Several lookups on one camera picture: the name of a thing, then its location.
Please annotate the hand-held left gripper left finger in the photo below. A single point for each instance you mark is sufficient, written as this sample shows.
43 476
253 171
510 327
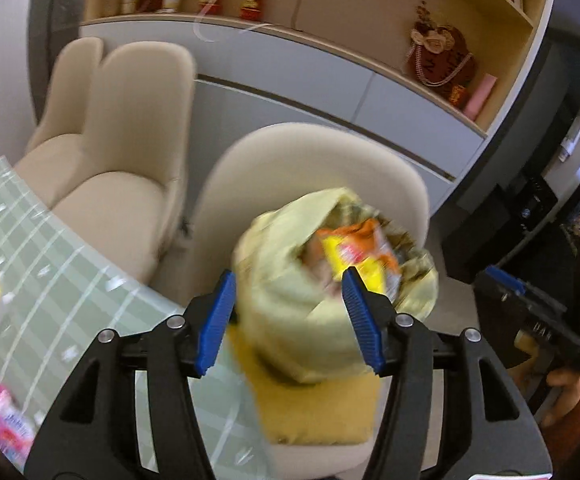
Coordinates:
217 325

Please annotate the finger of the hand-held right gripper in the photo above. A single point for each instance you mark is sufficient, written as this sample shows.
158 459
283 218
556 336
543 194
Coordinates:
505 280

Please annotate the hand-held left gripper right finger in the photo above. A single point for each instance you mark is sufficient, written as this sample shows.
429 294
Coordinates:
362 320

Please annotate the orange snack packet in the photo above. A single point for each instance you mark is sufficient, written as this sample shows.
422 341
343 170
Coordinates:
355 260

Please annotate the yellow plastic bag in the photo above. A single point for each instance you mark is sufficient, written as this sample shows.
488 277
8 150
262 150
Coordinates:
290 300

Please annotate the pink snack packet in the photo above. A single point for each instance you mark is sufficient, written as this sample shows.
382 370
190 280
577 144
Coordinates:
12 430

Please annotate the person's right hand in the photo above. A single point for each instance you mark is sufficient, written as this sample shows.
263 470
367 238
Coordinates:
567 390

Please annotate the black box unit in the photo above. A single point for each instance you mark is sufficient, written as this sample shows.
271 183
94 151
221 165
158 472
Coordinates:
500 230

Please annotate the yellow cushion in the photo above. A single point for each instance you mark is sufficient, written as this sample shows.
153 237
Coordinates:
320 410

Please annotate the green checked tablecloth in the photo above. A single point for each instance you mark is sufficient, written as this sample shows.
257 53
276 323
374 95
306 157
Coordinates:
70 300

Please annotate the beige chair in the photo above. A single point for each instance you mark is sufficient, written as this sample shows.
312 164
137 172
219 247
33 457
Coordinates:
130 160
295 160
70 90

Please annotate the small red box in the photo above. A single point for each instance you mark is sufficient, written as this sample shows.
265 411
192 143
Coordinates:
458 96

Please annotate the large flower bag ornament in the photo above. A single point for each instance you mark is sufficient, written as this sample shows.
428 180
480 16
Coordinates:
440 55

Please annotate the wooden shelf cabinet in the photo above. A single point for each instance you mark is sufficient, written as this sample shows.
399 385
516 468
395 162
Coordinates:
345 35

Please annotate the two small red figurines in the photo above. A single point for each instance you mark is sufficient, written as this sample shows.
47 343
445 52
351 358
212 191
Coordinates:
210 35

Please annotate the plastic jar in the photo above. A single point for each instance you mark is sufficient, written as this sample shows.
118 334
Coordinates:
111 1

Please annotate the white wall switch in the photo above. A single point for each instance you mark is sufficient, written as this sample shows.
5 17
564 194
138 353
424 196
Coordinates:
572 140

